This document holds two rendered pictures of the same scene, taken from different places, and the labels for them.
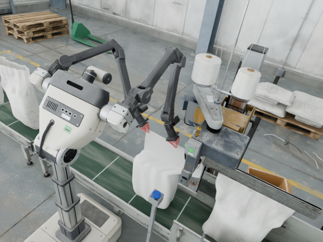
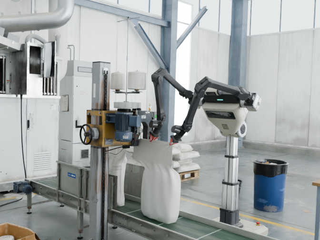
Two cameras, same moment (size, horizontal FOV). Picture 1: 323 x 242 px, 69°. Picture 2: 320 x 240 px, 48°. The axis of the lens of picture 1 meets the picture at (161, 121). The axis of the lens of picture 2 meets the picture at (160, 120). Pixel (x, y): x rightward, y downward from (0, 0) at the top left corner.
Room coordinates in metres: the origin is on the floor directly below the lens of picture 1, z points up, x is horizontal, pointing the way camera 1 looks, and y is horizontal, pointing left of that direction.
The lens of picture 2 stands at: (4.40, 0.93, 1.44)
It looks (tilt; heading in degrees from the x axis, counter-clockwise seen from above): 3 degrees down; 198
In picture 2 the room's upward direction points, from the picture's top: 2 degrees clockwise
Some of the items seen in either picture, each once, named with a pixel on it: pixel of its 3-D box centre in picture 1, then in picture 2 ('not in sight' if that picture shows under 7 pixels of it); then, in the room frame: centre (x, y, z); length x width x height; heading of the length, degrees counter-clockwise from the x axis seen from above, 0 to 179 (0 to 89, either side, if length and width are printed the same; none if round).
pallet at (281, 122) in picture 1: (284, 112); not in sight; (3.73, -2.17, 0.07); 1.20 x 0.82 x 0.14; 64
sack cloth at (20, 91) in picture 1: (20, 93); not in sight; (2.08, 1.54, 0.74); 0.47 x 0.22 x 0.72; 62
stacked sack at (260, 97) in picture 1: (269, 92); not in sight; (3.89, -1.85, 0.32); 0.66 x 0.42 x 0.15; 148
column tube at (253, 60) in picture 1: (220, 149); (99, 161); (1.51, -0.53, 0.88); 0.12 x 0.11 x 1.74; 154
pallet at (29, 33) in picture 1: (38, 25); not in sight; (5.92, 3.43, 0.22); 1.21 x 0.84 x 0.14; 154
